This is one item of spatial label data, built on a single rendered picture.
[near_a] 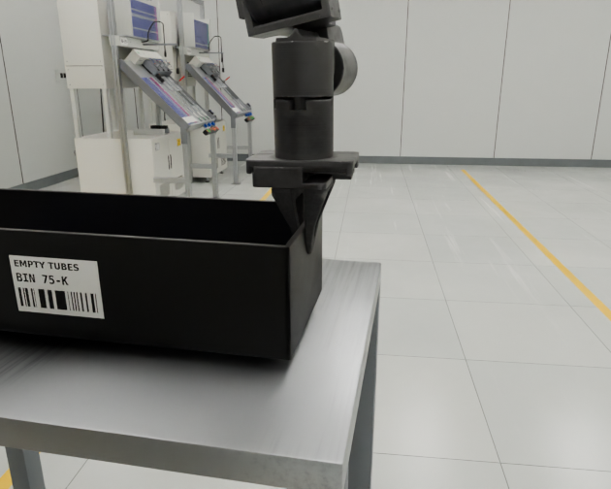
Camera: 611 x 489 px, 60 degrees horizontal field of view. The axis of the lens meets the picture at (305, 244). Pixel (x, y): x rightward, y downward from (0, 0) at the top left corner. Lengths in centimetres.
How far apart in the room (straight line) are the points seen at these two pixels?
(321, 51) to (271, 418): 32
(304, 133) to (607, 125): 732
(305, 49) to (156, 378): 33
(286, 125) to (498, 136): 690
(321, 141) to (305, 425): 25
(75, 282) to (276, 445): 26
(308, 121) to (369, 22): 669
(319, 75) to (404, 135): 670
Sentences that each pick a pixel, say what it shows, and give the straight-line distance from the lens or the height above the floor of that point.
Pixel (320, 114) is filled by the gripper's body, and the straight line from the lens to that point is 50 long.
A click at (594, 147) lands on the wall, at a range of 772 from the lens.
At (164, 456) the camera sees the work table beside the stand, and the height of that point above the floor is 78.
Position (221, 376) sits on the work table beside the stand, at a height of 80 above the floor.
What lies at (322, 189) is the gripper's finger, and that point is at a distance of 49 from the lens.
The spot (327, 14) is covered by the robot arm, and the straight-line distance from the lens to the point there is 50.
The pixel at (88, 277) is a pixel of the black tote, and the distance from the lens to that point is 55.
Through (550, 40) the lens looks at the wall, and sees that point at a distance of 746.
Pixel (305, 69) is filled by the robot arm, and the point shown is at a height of 107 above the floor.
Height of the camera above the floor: 106
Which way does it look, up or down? 17 degrees down
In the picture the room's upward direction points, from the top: straight up
